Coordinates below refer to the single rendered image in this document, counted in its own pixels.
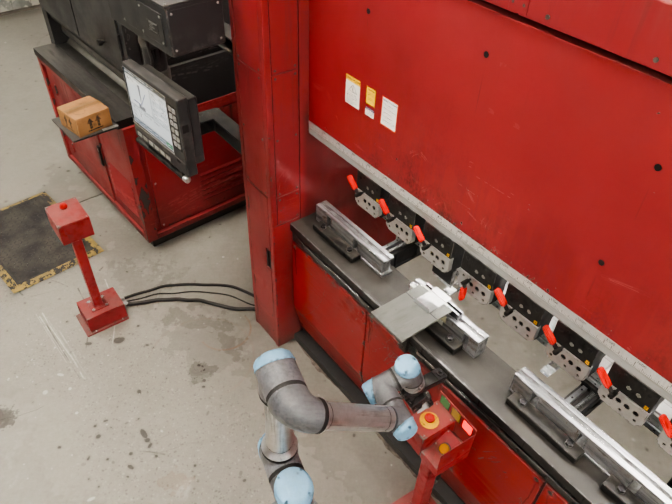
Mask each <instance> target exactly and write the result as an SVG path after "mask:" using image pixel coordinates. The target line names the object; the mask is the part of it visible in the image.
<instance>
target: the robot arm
mask: <svg viewBox="0 0 672 504"><path fill-rule="evenodd" d="M295 360H296V359H295V357H294V356H293V355H292V353H291V352H290V351H289V350H287V349H283V348H278V349H273V350H269V351H267V352H265V353H263V354H262V355H261V356H259V357H258V358H257V359H256V360H255V362H254V365H253V368H254V374H256V377H257V380H258V391H259V398H260V400H261V402H262V403H263V404H264V405H265V432H266V433H265V434H263V437H261V438H260V440H259V442H258V453H259V456H260V458H261V460H262V463H263V466H264V469H265V472H266V475H267V478H268V481H269V483H270V486H271V489H272V492H273V495H274V498H275V502H276V504H314V502H313V495H314V486H313V482H312V480H311V477H310V476H309V474H308V473H307V472H306V471H305V469H304V467H303V464H302V462H301V459H300V457H299V454H298V440H297V437H296V436H295V434H294V430H296V431H299V432H302V433H307V434H321V433H323V432H324V431H325V430H331V431H368V432H392V433H393V436H395V438H396V439H397V440H398V441H405V440H408V439H410V438H411V437H412V436H414V434H415V433H416V432H417V429H418V427H417V424H416V422H415V420H414V417H413V416H412V415H411V413H410V412H409V410H408V408H407V406H406V405H405V403H404V401H403V399H404V400H405V401H406V403H407V404H408V405H409V408H410V409H411V410H412V411H413V414H415V413H416V412H417V413H420V412H422V411H423V410H425V409H427V408H430V407H431V406H433V405H434V403H433V401H432V399H431V398H432V397H431V395H430V393H429V392H428V391H427V390H429V389H431V388H433V387H435V386H437V385H438V384H440V383H442V382H444V381H445V380H446V378H447V375H446V374H445V373H444V372H443V371H442V370H441V369H440V368H437V369H435V370H433V371H431V372H429V373H427V374H425V375H423V374H422V371H421V367H420V364H419V363H418V361H417V359H416V358H415V357H414V356H412V355H410V354H403V355H401V356H399V357H398V358H397V359H396V361H395V365H394V366H392V367H391V368H389V369H388V370H386V371H384V372H382V373H380V374H378V375H377V376H375V377H372V378H371V379H369V380H367V381H366V382H365V383H363V384H362V389H363V391H364V393H365V395H366V397H367V399H368V400H369V402H370V404H371V405H370V404H355V403H340V402H327V401H326V400H325V399H324V398H321V397H315V396H313V395H312V394H311V393H310V391H309V390H308V388H307V385H306V383H305V381H304V379H303V376H302V374H301V372H300V370H299V368H298V365H297V363H296V361H295ZM398 391H399V392H400V393H399V392H398ZM375 404H377V405H375ZM414 410H415V411H414Z"/></svg>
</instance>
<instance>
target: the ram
mask: <svg viewBox="0 0 672 504"><path fill-rule="evenodd" d="M346 73H347V74H349V75H350V76H352V77H353V78H355V79H357V80H358V81H360V98H359V110H358V109H357V108H355V107H353V106H352V105H350V104H349V103H347V102H346V101H345V92H346ZM367 86H368V87H370V88H372V89H373V90H375V91H376V95H375V107H372V106H370V105H369V104H367V103H366V93H367ZM382 96H385V97H386V98H388V99H390V100H391V101H393V102H395V103H396V104H398V113H397V122H396V131H395V133H394V132H392V131H391V130H389V129H388V128H386V127H385V126H383V125H382V124H380V118H381V107H382ZM366 106H367V107H368V108H370V109H371V110H373V111H374V119H372V118H370V117H369V116H367V115H366V114H365V107H366ZM309 121H310V122H312V123H313V124H314V125H316V126H317V127H318V128H320V129H321V130H323V131H324V132H325V133H327V134H328V135H329V136H331V137H332V138H334V139H335V140H336V141H338V142H339V143H340V144H342V145H343V146H345V147H346V148H347V149H349V150H350V151H351V152H353V153H354V154H356V155H357V156H358V157H360V158H361V159H362V160H364V161H365V162H367V163H368V164H369V165H371V166H372V167H373V168H375V169H376V170H378V171H379V172H380V173H382V174H383V175H384V176H386V177H387V178H389V179H390V180H391V181H393V182H394V183H395V184H397V185H398V186H400V187H401V188H402V189H404V190H405V191H406V192H408V193H409V194H411V195H412V196H413V197H415V198H416V199H417V200H419V201H420V202H422V203H423V204H424V205H426V206H427V207H428V208H430V209H431V210H433V211H434V212H435V213H437V214H438V215H439V216H441V217H442V218H444V219H445V220H446V221H448V222H449V223H450V224H452V225H453V226H455V227H456V228H457V229H459V230H460V231H461V232H463V233H464V234H466V235H467V236H468V237H470V238H471V239H473V240H474V241H475V242H477V243H478V244H479V245H481V246H482V247H484V248H485V249H486V250H488V251H489V252H490V253H492V254H493V255H495V256H496V257H497V258H499V259H500V260H501V261H503V262H504V263H506V264H507V265H508V266H510V267H511V268H512V269H514V270H515V271H517V272H518V273H519V274H521V275H522V276H523V277H525V278H526V279H528V280H529V281H530V282H532V283H533V284H534V285H536V286H537V287H539V288H540V289H541V290H543V291H544V292H545V293H547V294H548V295H550V296H551V297H552V298H554V299H555V300H556V301H558V302H559V303H561V304H562V305H563V306H565V307H566V308H567V309H569V310H570V311H572V312H573V313H574V314H576V315H577V316H578V317H580V318H581V319H583V320H584V321H585V322H587V323H588V324H589V325H591V326H592V327H594V328H595V329H596V330H598V331H599V332H600V333H602V334H603V335H605V336H606V337H607V338H609V339H610V340H611V341H613V342H614V343H616V344H617V345H618V346H620V347H621V348H622V349H624V350H625V351H627V352H628V353H629V354H631V355H632V356H633V357H635V358H636V359H638V360H639V361H640V362H642V363H643V364H644V365H646V366H647V367H649V368H650V369H651V370H653V371H654V372H655V373H657V374H658V375H660V376H661V377H662V378H664V379H665V380H666V381H668V382H669V383H671V384H672V77H670V76H667V75H665V74H663V73H660V72H658V71H655V70H653V69H650V68H648V67H645V66H643V65H640V64H638V63H636V62H633V61H631V60H628V59H626V58H623V57H621V56H618V55H616V54H613V53H611V52H609V51H606V50H604V49H601V48H599V47H596V46H594V45H591V44H589V43H586V42H584V41H581V40H579V39H577V38H574V37H572V36H569V35H567V34H564V33H562V32H559V31H557V30H554V29H552V28H550V27H547V26H545V25H542V24H540V23H537V22H535V21H532V20H530V19H527V18H525V17H522V16H520V15H518V13H517V14H515V13H513V12H510V11H508V10H505V9H503V8H500V7H498V6H495V5H493V4H491V3H488V2H486V1H483V0H309ZM309 133H310V134H311V135H313V136H314V137H315V138H317V139H318V140H319V141H321V142H322V143H323V144H325V145H326V146H327V147H329V148H330V149H331V150H333V151H334V152H335V153H337V154H338V155H339V156H341V157H342V158H343V159H345V160H346V161H347V162H349V163H350V164H351V165H353V166H354V167H355V168H357V169H358V170H359V171H361V172H362V173H363V174H365V175H366V176H367V177H369V178H370V179H371V180H373V181H374V182H375V183H377V184H378V185H380V186H381V187H382V188H384V189H385V190H386V191H388V192H389V193H390V194H392V195H393V196H394V197H396V198H397V199H398V200H400V201H401V202H402V203H404V204H405V205H406V206H408V207H409V208H410V209H412V210H413V211H414V212H416V213H417V214H418V215H420V216H421V217H422V218H424V219H425V220H426V221H428V222H429V223H430V224H432V225H433V226H434V227H436V228H437V229H438V230H440V231H441V232H442V233H444V234H445V235H446V236H448V237H449V238H450V239H452V240H453V241H454V242H456V243H457V244H458V245H460V246H461V247H462V248H464V249H465V250H466V251H468V252H469V253H471V254H472V255H473V256H475V257H476V258H477V259H479V260H480V261H481V262H483V263H484V264H485V265H487V266H488V267H489V268H491V269H492V270H493V271H495V272H496V273H497V274H499V275H500V276H501V277H503V278H504V279H505V280H507V281H508V282H509V283H511V284H512V285H513V286H515V287H516V288H517V289H519V290H520V291H521V292H523V293H524V294H525V295H527V296H528V297H529V298H531V299H532V300H533V301H535V302H536V303H537V304H539V305H540V306H541V307H543V308H544V309H545V310H547V311H548V312H549V313H551V314H552V315H553V316H555V317H556V318H558V319H559V320H560V321H562V322H563V323H564V324H566V325H567V326H568V327H570V328H571V329H572V330H574V331H575V332H576V333H578V334H579V335H580V336H582V337H583V338H584V339H586V340H587V341H588V342H590V343H591V344H592V345H594V346H595V347H596V348H598V349H599V350H600V351H602V352H603V353H604V354H606V355H607V356H608V357H610V358H611V359H612V360H614V361H615V362H616V363H618V364H619V365H620V366H622V367H623V368H624V369H626V370H627V371H628V372H630V373H631V374H632V375H634V376H635V377H636V378H638V379H639V380H640V381H642V382H643V383H644V384H646V385H647V386H649V387H650V388H651V389H653V390H654V391H655V392H657V393H658V394H659V395H661V396H662V397H663V398H665V399H666V400H667V401H669V402H670V403H671V404H672V395H671V394H670V393H669V392H667V391H666V390H665V389H663V388H662V387H661V386H659V385H658V384H656V383H655V382H654V381H652V380H651V379H650V378H648V377H647V376H646V375H644V374H643V373H642V372H640V371H639V370H637V369H636V368H635V367H633V366H632V365H631V364H629V363H628V362H627V361H625V360H624V359H623V358H621V357H620V356H619V355H617V354H616V353H614V352H613V351H612V350H610V349H609V348H608V347H606V346H605V345H604V344H602V343H601V342H600V341H598V340H597V339H595V338H594V337H593V336H591V335H590V334H589V333H587V332H586V331H585V330H583V329H582V328H581V327H579V326H578V325H577V324H575V323H574V322H572V321H571V320H570V319H568V318H567V317H566V316H564V315H563V314H562V313H560V312H559V311H558V310H556V309H555V308H553V307H552V306H551V305H549V304H548V303H547V302H545V301H544V300H543V299H541V298H540V297H539V296H537V295H536V294H534V293H533V292H532V291H530V290H529V289H528V288H526V287H525V286H524V285H522V284H521V283H520V282H518V281H517V280H516V279H514V278H513V277H511V276H510V275H509V274H507V273H506V272H505V271H503V270H502V269H501V268H499V267H498V266H497V265H495V264H494V263H492V262H491V261H490V260H488V259H487V258H486V257H484V256H483V255H482V254H480V253H479V252H478V251H476V250H475V249H473V248H472V247H471V246H469V245H468V244H467V243H465V242H464V241H463V240H461V239H460V238H459V237H457V236H456V235H455V234H453V233H452V232H450V231H449V230H448V229H446V228H445V227H444V226H442V225H441V224H440V223H438V222H437V221H436V220H434V219H433V218H431V217H430V216H429V215H427V214H426V213H425V212H423V211H422V210H421V209H419V208H418V207H417V206H415V205H414V204H412V203H411V202H410V201H408V200H407V199H406V198H404V197H403V196H402V195H400V194H399V193H398V192H396V191H395V190H394V189H392V188H391V187H389V186H388V185H387V184H385V183H384V182H383V181H381V180H380V179H379V178H377V177H376V176H375V175H373V174H372V173H370V172H369V171H368V170H366V169H365V168H364V167H362V166H361V165H360V164H358V163H357V162H356V161H354V160H353V159H351V158H350V157H349V156H347V155H346V154H345V153H343V152H342V151H341V150H339V149H338V148H337V147H335V146H334V145H333V144H331V143H330V142H328V141H327V140H326V139H324V138H323V137H322V136H320V135H319V134H318V133H316V132H315V131H314V130H312V129H311V128H309Z"/></svg>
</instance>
